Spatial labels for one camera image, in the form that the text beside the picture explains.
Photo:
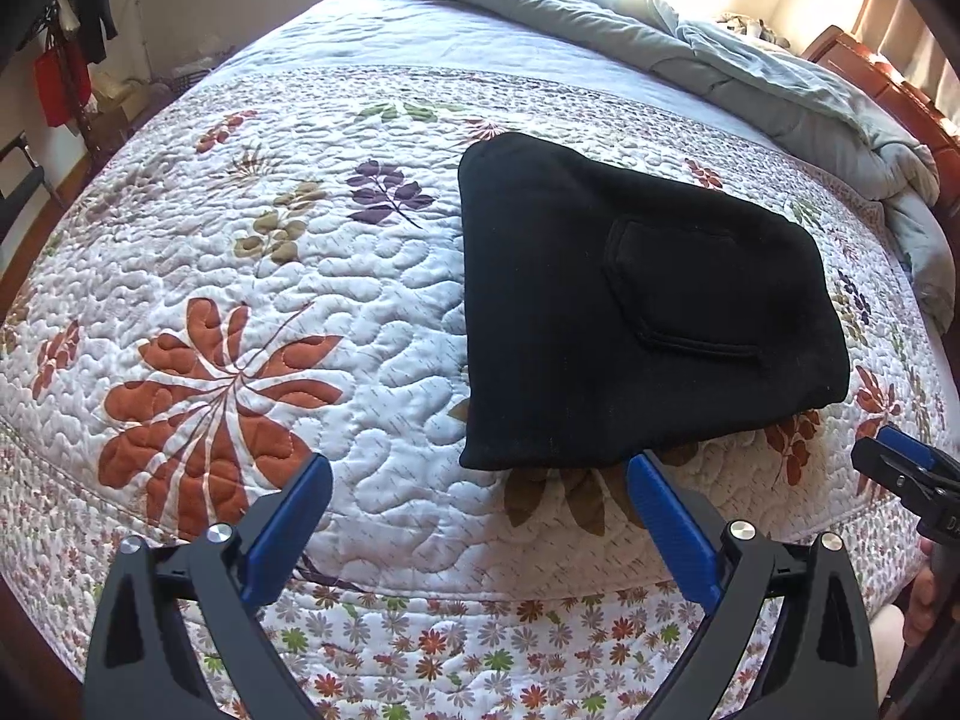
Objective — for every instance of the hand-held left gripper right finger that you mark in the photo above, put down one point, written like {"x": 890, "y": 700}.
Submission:
{"x": 667, "y": 517}

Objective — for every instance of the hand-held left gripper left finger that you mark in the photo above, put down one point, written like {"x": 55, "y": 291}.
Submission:
{"x": 289, "y": 525}

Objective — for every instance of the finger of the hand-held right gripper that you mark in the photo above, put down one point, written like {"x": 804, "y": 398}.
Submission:
{"x": 911, "y": 448}
{"x": 877, "y": 461}

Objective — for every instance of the black pants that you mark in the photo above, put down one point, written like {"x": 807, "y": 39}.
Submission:
{"x": 600, "y": 315}

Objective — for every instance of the person's right hand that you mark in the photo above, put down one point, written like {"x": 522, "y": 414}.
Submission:
{"x": 926, "y": 600}

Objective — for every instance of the floral quilted bedspread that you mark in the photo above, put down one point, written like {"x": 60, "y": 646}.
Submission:
{"x": 300, "y": 300}

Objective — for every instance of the wooden headboard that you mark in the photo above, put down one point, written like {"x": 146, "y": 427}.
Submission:
{"x": 892, "y": 82}

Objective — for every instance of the grey duvet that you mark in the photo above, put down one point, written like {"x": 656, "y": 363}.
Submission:
{"x": 750, "y": 67}

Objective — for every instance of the black chair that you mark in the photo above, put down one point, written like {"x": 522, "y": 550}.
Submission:
{"x": 13, "y": 191}

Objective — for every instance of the patterned pillow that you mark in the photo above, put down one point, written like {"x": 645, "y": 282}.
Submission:
{"x": 750, "y": 26}

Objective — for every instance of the red bag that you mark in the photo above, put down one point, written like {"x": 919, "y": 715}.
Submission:
{"x": 61, "y": 82}

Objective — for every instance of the dark hanging clothes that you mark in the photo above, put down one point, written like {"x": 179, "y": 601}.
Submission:
{"x": 90, "y": 0}

